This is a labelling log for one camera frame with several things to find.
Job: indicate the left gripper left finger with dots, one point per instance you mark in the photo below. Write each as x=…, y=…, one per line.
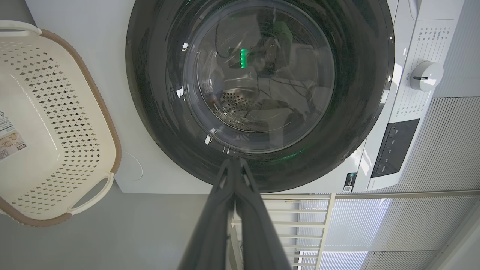
x=210, y=232

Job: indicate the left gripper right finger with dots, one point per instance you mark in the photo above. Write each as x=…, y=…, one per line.
x=258, y=232

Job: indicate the dark round washing machine door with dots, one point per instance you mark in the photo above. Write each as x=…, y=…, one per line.
x=157, y=93

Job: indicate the white front-load washing machine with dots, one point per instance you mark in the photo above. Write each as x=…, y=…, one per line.
x=97, y=93

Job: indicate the cream perforated laundry basket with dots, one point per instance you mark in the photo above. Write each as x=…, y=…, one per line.
x=48, y=112

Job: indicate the basket product label sticker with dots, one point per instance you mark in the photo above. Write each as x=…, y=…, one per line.
x=9, y=140

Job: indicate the black control display panel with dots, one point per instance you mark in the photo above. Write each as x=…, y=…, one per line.
x=395, y=148

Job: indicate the white round program knob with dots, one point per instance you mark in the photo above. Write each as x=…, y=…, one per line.
x=425, y=76

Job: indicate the white slatted rail rack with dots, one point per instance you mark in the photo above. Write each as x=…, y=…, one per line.
x=300, y=225

